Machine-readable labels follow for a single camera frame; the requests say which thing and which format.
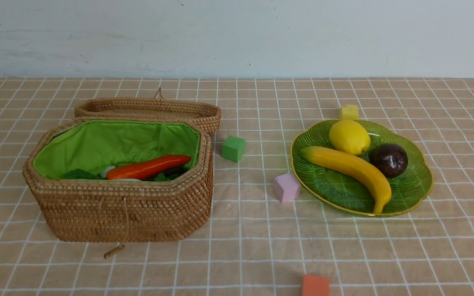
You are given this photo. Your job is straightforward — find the orange toy carrot green leaves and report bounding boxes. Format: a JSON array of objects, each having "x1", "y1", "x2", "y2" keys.
[{"x1": 62, "y1": 155, "x2": 191, "y2": 181}]

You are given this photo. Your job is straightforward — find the white toy radish green leaves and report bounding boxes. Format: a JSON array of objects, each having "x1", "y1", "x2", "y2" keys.
[{"x1": 118, "y1": 166, "x2": 188, "y2": 182}]

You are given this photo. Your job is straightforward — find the yellow toy banana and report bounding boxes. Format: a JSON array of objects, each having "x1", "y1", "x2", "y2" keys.
[{"x1": 300, "y1": 146, "x2": 392, "y2": 214}]

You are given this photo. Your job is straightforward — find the woven wicker basket green lining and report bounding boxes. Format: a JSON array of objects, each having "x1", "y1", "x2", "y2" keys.
[{"x1": 23, "y1": 117, "x2": 213, "y2": 257}]

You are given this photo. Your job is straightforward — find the pink foam cube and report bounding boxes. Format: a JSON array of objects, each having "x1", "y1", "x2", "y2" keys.
[{"x1": 273, "y1": 173, "x2": 301, "y2": 204}]

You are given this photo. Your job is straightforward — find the dark purple toy mangosteen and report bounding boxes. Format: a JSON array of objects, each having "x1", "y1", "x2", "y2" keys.
[{"x1": 368, "y1": 143, "x2": 409, "y2": 179}]

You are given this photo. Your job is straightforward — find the yellow toy lemon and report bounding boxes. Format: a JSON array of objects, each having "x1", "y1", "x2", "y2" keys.
[{"x1": 329, "y1": 120, "x2": 371, "y2": 156}]

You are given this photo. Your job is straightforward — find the orange foam cube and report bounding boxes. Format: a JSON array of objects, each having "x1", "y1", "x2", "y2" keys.
[{"x1": 300, "y1": 274, "x2": 330, "y2": 296}]

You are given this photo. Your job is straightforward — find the yellow foam cube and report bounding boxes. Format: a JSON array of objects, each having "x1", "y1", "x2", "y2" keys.
[{"x1": 339, "y1": 104, "x2": 359, "y2": 120}]

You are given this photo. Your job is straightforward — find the green glass leaf plate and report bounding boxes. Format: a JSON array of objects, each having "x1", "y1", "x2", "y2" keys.
[{"x1": 290, "y1": 120, "x2": 433, "y2": 217}]

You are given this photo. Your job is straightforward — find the green foam cube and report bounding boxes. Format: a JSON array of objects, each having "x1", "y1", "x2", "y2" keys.
[{"x1": 221, "y1": 135, "x2": 246, "y2": 163}]

